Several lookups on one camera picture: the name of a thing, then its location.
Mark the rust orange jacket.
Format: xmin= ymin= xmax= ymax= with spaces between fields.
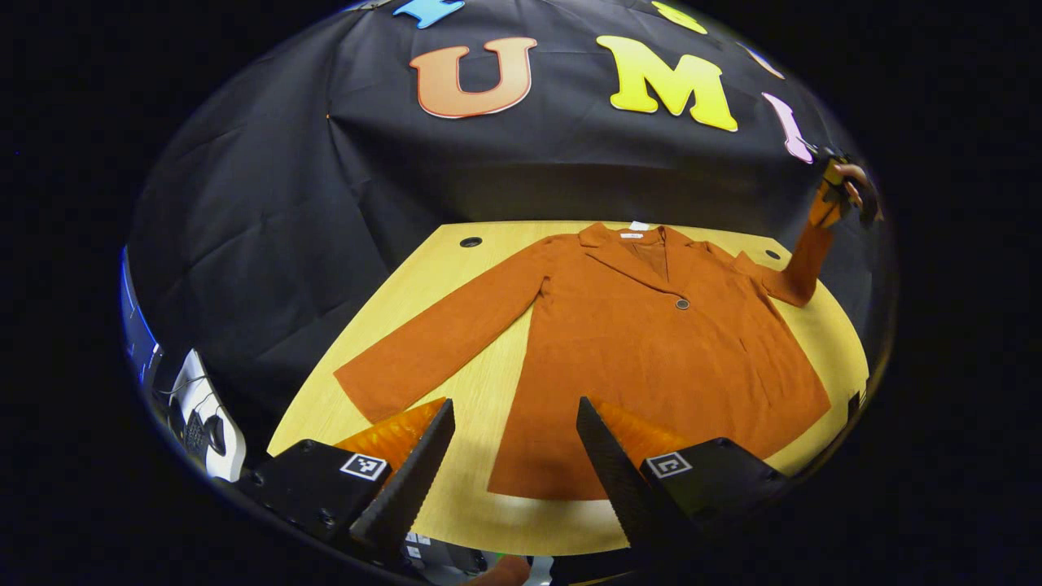
xmin=334 ymin=195 xmax=843 ymax=501

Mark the dark box with white labels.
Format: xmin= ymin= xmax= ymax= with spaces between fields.
xmin=405 ymin=533 xmax=489 ymax=575

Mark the blue lit screen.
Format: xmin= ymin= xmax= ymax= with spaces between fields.
xmin=120 ymin=247 xmax=162 ymax=385

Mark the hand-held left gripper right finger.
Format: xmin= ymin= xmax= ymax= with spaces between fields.
xmin=576 ymin=396 xmax=788 ymax=562

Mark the black backdrop cloth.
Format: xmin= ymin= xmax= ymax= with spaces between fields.
xmin=126 ymin=0 xmax=888 ymax=457

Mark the white device with cables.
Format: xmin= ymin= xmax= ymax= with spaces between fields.
xmin=167 ymin=350 xmax=247 ymax=483

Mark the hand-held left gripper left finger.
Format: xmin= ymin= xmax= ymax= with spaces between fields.
xmin=233 ymin=396 xmax=457 ymax=564

